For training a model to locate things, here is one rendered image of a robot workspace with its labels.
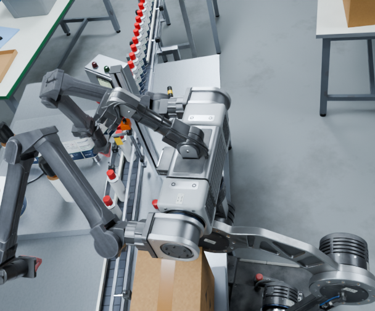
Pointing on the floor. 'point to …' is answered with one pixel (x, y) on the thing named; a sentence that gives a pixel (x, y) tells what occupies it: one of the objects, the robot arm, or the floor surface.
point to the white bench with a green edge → (29, 49)
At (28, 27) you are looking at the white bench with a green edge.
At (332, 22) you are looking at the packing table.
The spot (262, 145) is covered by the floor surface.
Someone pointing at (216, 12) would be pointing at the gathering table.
